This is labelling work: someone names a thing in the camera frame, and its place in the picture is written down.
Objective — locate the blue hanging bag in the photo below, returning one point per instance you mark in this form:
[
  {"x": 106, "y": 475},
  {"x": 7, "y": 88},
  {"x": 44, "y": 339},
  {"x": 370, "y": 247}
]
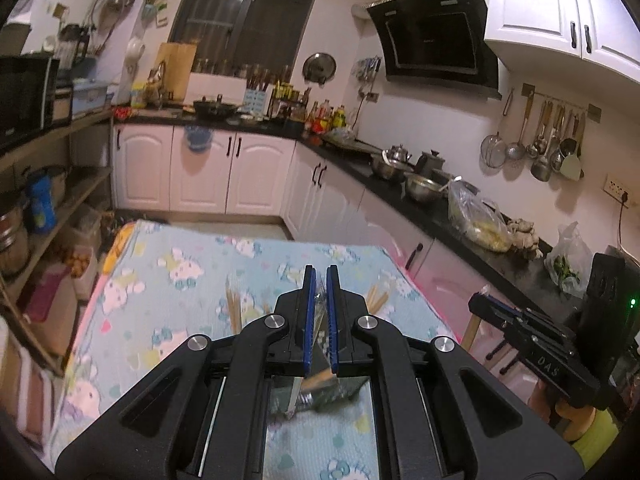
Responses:
[{"x": 197, "y": 139}]

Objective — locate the pink plastic box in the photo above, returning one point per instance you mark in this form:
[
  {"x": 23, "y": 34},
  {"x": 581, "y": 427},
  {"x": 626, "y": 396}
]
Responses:
[{"x": 47, "y": 295}]

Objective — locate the person's right forearm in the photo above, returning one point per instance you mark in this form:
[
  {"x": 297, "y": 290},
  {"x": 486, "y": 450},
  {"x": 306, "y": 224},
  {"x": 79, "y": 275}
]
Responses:
[{"x": 597, "y": 432}]

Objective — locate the pile of potatoes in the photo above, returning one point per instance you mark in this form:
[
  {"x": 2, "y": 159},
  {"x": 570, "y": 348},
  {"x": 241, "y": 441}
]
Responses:
[{"x": 80, "y": 260}]

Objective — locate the yellow bottle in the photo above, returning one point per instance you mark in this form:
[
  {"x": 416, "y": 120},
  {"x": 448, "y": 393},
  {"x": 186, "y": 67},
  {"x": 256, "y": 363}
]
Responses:
[{"x": 139, "y": 96}]

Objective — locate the white wall cabinet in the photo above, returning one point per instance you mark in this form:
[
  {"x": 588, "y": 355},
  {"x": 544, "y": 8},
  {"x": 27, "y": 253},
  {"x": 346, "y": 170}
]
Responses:
[{"x": 530, "y": 0}]

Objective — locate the cluster of hanging metal utensils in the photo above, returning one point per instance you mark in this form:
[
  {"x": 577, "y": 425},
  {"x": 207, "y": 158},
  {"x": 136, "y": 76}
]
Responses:
[{"x": 542, "y": 167}]

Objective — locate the small hanging kitchen tools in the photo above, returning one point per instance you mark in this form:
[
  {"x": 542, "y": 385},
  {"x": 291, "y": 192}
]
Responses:
[{"x": 369, "y": 69}]

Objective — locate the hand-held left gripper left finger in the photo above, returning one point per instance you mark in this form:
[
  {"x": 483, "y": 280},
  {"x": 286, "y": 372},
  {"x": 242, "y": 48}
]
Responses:
[{"x": 309, "y": 320}]

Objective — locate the white base cabinets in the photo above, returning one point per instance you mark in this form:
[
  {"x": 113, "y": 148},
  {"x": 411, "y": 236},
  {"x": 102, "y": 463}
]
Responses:
[{"x": 200, "y": 170}]

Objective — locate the wooden cutting board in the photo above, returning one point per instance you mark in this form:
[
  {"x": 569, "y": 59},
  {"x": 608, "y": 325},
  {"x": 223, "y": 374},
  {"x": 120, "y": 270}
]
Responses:
[{"x": 177, "y": 67}]

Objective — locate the row of metal jars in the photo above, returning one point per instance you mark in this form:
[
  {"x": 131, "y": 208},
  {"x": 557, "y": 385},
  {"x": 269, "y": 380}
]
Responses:
[{"x": 245, "y": 71}]

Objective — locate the plastic bag of greens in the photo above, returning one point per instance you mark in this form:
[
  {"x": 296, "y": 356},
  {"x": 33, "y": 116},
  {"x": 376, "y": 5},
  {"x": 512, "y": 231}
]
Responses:
[{"x": 567, "y": 265}]

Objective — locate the beige small appliance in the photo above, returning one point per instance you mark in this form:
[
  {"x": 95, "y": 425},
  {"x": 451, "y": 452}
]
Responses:
[{"x": 62, "y": 105}]

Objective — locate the steel pot with lid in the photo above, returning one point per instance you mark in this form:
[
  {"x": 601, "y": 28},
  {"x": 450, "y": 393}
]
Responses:
[{"x": 387, "y": 165}]

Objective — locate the wooden shelf unit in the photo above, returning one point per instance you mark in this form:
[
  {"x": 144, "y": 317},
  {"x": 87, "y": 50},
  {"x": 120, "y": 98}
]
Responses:
[{"x": 85, "y": 180}]

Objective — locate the black range hood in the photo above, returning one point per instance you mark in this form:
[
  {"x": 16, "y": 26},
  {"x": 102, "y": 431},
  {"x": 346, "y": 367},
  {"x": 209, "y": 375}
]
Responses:
[{"x": 435, "y": 40}]

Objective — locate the green plastic utensil holder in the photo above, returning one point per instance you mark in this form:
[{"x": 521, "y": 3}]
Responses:
[{"x": 350, "y": 392}]

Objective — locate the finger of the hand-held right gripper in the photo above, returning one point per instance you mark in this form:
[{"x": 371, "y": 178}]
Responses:
[
  {"x": 487, "y": 307},
  {"x": 530, "y": 317}
]

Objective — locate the kitchen faucet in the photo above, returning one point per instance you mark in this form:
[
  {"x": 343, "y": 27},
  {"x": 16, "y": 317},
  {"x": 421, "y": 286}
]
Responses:
[{"x": 159, "y": 80}]

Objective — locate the plastic drawer unit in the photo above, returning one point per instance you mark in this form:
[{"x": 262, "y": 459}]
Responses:
[{"x": 25, "y": 390}]

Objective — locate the blue knife block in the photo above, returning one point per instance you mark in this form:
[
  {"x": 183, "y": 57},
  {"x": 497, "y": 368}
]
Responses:
[{"x": 255, "y": 101}]

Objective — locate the wall socket with plug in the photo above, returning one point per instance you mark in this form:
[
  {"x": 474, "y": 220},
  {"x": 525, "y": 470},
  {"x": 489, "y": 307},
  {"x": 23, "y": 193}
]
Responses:
[{"x": 616, "y": 189}]

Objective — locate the black wok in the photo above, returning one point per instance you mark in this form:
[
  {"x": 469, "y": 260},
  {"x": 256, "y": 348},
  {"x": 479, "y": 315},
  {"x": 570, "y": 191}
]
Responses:
[{"x": 217, "y": 109}]

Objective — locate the blender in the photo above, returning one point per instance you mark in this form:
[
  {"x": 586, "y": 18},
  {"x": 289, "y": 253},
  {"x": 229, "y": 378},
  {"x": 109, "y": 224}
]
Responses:
[{"x": 72, "y": 45}]

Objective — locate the pile of ginger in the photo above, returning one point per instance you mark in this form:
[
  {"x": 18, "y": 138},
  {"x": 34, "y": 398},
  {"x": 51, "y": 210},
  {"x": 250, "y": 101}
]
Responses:
[{"x": 522, "y": 237}]

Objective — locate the dark kitchen window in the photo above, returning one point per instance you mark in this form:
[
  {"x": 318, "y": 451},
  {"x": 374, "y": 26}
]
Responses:
[{"x": 250, "y": 15}]

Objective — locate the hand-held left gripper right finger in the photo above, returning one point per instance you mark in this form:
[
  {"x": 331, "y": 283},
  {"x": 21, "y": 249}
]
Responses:
[{"x": 333, "y": 320}]

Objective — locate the pale green spatula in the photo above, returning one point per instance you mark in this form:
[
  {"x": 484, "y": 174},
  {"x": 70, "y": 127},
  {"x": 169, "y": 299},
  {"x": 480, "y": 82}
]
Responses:
[{"x": 572, "y": 167}]

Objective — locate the black kitchen countertop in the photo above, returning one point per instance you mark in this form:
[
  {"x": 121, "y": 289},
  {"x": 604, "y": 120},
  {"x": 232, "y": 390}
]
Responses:
[{"x": 435, "y": 215}]

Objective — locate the person's right hand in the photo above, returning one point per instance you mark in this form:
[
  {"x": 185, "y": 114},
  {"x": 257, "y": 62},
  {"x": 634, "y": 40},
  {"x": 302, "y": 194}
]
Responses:
[{"x": 572, "y": 417}]

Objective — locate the red snack packet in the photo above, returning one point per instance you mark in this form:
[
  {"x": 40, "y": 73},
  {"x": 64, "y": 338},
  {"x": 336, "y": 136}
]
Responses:
[{"x": 121, "y": 112}]

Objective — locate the stacked steel steamer pot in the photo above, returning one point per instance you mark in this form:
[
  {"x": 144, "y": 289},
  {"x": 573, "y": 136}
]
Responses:
[{"x": 12, "y": 240}]

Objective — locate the blue canister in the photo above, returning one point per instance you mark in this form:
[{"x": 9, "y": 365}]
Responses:
[{"x": 41, "y": 205}]

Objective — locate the light blue plastic box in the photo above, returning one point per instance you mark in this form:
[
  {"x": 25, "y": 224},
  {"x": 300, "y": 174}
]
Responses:
[{"x": 90, "y": 96}]

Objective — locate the clear bag of food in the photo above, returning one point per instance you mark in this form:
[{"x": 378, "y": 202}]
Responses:
[{"x": 482, "y": 225}]

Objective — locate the wall utensil rail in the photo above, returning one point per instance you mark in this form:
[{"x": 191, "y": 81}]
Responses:
[{"x": 529, "y": 89}]

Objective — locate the white round wall fixture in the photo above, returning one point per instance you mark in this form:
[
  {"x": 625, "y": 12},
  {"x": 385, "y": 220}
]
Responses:
[{"x": 135, "y": 55}]

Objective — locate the black microwave oven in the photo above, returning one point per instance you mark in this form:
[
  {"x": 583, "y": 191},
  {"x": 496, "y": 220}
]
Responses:
[{"x": 22, "y": 95}]

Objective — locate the metal ladle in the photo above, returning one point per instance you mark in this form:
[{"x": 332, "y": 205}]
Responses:
[{"x": 515, "y": 149}]

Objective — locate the cartoon cat printed tablecloth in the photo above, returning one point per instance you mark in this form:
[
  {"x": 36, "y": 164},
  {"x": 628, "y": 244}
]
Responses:
[{"x": 165, "y": 320}]

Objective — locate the hanging steel pot lid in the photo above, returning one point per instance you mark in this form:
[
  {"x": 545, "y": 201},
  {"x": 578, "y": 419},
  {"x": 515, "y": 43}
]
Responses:
[{"x": 319, "y": 67}]

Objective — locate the group of condiment bottles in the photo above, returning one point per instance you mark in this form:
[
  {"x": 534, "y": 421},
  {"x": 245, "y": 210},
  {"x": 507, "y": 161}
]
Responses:
[{"x": 320, "y": 115}]

